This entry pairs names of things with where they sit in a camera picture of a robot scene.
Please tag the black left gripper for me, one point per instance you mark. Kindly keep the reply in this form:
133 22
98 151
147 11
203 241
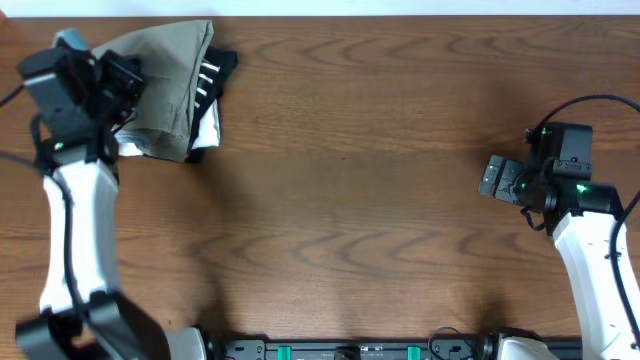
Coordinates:
122 76

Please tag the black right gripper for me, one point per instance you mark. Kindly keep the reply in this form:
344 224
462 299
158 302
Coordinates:
511 169

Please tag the khaki green shorts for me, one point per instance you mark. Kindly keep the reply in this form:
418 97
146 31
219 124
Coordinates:
170 55

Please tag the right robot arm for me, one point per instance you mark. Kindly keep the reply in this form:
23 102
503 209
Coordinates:
586 222

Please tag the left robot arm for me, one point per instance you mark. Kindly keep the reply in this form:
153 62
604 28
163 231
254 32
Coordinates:
83 312

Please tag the black white striped garment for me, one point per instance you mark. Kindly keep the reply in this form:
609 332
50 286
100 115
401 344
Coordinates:
215 68

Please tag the white folded garment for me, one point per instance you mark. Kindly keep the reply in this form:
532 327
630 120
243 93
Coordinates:
205 134

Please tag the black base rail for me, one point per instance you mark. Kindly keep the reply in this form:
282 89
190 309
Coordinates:
439 348

